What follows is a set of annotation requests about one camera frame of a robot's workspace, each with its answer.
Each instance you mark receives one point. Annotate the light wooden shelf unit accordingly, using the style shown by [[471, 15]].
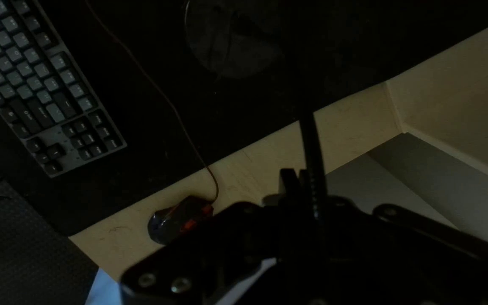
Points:
[[457, 102]]

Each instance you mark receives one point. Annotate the black gooseneck desk lamp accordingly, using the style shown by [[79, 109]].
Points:
[[310, 141]]

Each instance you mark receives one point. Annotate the black and red mouse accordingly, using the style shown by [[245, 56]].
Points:
[[177, 220]]

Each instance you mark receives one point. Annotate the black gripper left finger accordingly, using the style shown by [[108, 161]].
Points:
[[288, 187]]

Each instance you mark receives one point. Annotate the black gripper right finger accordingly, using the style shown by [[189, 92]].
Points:
[[318, 197]]

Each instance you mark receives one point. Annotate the grey mechanical keyboard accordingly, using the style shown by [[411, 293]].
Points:
[[40, 85]]

